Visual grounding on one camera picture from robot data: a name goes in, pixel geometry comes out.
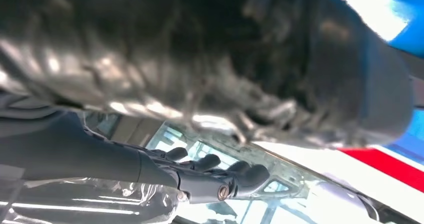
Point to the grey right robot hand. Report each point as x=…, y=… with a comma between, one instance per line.
x=82, y=156

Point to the blue metal shelf rack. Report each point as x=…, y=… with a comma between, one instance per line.
x=414, y=43

